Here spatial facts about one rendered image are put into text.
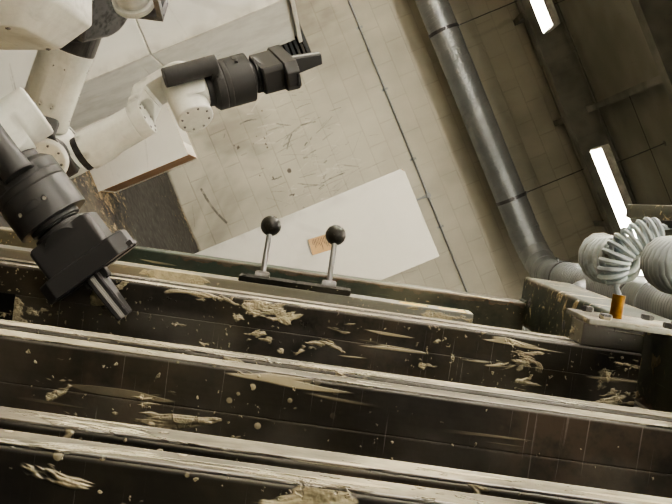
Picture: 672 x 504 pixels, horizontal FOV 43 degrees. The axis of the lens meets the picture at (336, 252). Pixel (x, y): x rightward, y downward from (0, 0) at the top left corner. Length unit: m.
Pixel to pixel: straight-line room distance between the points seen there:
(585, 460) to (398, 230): 4.58
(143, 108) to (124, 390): 0.97
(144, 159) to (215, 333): 5.52
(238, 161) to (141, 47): 5.88
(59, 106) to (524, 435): 1.09
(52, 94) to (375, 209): 3.84
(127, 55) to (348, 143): 5.97
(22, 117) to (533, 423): 0.68
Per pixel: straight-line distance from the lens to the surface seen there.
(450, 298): 1.78
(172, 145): 6.54
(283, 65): 1.56
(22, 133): 1.06
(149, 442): 0.47
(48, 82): 1.55
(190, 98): 1.52
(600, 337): 1.12
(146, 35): 3.92
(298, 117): 9.70
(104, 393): 0.68
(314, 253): 5.23
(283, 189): 9.65
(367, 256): 5.24
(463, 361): 1.09
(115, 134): 1.56
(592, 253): 1.17
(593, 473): 0.71
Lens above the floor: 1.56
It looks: 1 degrees down
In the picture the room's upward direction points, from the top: 68 degrees clockwise
